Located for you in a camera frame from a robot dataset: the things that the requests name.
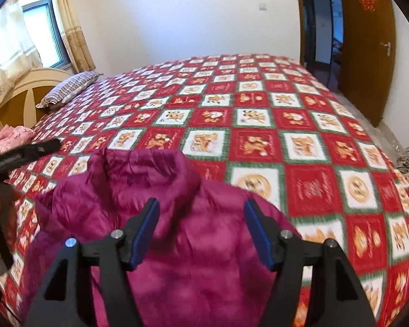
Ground magenta puffer jacket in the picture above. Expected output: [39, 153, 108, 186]
[18, 149, 274, 326]

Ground pink floral pillow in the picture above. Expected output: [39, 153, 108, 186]
[0, 125, 35, 155]

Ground cream wooden headboard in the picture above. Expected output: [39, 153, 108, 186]
[0, 68, 72, 131]

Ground striped grey pillow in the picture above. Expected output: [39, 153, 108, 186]
[35, 71, 102, 109]

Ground sheer white curtain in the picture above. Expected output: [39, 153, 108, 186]
[0, 0, 43, 95]

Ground red patchwork bear bedspread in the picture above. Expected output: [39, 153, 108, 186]
[0, 54, 409, 326]

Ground beige patterned curtain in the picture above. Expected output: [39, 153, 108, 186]
[52, 0, 96, 72]

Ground brown wooden door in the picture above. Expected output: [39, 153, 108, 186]
[338, 0, 396, 127]

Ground window with blue frame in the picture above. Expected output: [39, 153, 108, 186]
[20, 0, 71, 69]

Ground silver door handle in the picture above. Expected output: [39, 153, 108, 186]
[380, 42, 392, 57]

